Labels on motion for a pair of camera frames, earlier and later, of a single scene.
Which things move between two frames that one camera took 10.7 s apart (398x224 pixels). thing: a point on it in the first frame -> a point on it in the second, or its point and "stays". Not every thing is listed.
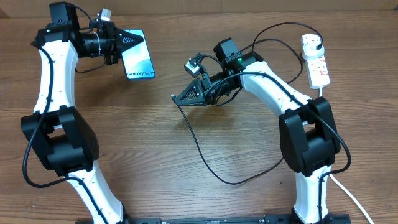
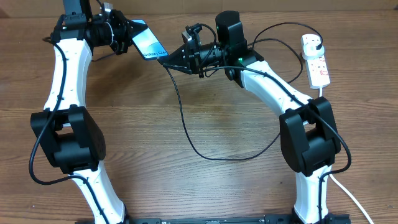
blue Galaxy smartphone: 137,60 -> 148,44
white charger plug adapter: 309,43 stays
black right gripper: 203,88 -> 193,58
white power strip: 318,72 stays
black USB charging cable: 189,130 -> 180,112
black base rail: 250,219 stays
